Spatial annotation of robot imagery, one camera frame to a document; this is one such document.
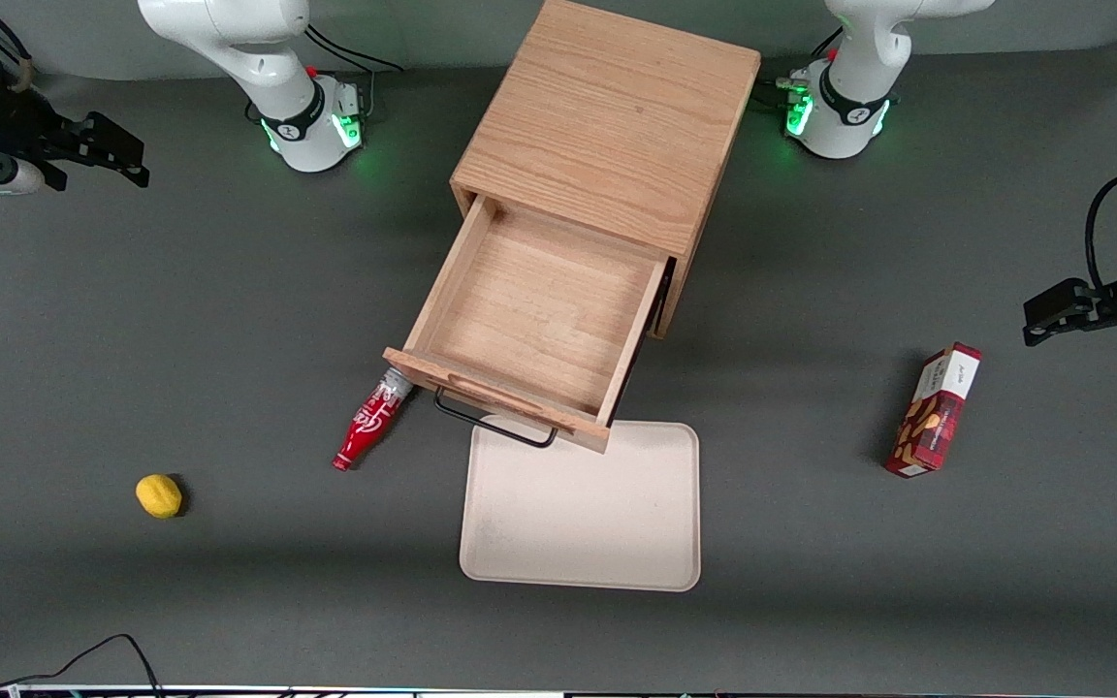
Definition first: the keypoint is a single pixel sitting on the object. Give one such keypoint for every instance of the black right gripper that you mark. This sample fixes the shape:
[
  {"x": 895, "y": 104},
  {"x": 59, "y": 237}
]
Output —
[{"x": 23, "y": 126}]

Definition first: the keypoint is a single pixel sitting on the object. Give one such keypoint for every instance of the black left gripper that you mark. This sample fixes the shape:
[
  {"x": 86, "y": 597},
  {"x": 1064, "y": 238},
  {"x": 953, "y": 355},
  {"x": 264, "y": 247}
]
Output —
[{"x": 1115, "y": 297}]

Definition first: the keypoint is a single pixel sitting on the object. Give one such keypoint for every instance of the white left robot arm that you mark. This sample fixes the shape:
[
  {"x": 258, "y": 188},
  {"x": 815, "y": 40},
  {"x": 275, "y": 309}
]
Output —
[{"x": 849, "y": 97}]

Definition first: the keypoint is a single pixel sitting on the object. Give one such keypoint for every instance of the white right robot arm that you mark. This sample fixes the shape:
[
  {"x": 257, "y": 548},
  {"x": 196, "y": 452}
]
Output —
[{"x": 268, "y": 58}]

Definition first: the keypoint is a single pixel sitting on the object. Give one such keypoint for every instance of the wooden drawer cabinet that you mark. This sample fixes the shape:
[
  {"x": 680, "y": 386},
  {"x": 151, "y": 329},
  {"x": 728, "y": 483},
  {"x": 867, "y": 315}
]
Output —
[{"x": 607, "y": 116}]

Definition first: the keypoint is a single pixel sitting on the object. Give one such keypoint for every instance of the red plaid cookie box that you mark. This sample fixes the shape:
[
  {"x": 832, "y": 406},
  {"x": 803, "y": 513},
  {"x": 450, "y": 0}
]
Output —
[{"x": 932, "y": 417}]

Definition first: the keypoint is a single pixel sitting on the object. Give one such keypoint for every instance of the yellow lemon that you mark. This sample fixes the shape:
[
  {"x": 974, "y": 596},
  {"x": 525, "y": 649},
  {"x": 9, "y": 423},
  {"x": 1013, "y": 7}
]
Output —
[{"x": 158, "y": 495}]

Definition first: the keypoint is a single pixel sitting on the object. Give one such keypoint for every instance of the red cola bottle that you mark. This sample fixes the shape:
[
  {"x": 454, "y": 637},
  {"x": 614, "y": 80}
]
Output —
[{"x": 369, "y": 427}]

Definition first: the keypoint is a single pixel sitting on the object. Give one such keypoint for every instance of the beige plastic tray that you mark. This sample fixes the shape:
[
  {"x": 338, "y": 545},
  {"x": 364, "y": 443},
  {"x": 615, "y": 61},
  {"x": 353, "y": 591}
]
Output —
[{"x": 578, "y": 523}]

